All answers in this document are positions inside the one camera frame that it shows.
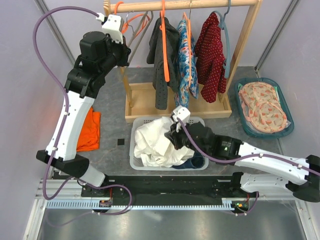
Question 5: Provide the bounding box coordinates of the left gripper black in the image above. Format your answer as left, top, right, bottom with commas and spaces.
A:
100, 33, 132, 76

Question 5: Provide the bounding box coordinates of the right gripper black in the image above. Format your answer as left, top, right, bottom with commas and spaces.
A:
164, 118, 209, 157

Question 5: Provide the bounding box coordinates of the blue denim skirt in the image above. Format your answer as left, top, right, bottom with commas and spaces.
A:
172, 151, 205, 170

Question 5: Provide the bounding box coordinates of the white pleated skirt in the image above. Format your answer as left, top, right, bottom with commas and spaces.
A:
133, 116, 195, 168

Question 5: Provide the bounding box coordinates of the black dotted garment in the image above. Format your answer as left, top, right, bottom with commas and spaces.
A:
146, 18, 180, 110

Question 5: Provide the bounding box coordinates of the orange plastic hanger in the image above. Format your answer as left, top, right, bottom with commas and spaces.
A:
121, 13, 151, 36

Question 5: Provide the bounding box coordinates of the orange hanger of black garment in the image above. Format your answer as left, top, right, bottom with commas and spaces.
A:
159, 0, 170, 83

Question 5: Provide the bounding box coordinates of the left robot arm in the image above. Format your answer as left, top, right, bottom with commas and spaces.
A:
36, 31, 131, 197

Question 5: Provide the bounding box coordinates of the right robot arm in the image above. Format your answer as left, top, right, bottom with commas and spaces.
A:
164, 123, 320, 203

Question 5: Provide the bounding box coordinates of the orange hanger of floral garment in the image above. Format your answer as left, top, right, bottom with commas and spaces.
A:
183, 12, 192, 87

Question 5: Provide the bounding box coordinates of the blue-grey hanger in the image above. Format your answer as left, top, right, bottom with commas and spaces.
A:
211, 0, 232, 79

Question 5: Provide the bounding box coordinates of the blue floral garment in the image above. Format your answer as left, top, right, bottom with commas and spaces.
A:
174, 19, 199, 108

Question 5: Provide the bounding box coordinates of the wooden clothes rack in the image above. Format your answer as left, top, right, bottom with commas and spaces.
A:
103, 0, 262, 123

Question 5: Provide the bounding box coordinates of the white plastic basket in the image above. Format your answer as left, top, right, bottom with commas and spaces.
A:
129, 116, 209, 171

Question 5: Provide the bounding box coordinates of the small black square tile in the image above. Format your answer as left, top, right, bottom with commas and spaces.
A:
117, 138, 125, 146

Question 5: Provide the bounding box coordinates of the teal plastic basket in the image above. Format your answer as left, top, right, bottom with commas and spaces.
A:
234, 77, 295, 139

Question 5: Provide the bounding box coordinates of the peach patterned garment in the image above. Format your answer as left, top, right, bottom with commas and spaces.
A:
238, 81, 291, 134

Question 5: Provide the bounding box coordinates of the red polka dot garment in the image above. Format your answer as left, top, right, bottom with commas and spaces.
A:
195, 12, 227, 103

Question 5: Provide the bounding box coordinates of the orange cloth on floor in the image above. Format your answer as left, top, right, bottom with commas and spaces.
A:
76, 107, 101, 153

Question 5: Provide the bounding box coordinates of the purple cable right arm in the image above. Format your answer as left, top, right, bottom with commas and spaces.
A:
178, 121, 320, 177

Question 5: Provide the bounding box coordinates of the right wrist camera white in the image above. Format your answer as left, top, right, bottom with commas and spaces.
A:
171, 105, 191, 132

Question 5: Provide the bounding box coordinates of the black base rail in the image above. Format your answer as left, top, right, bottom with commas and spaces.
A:
80, 172, 259, 207

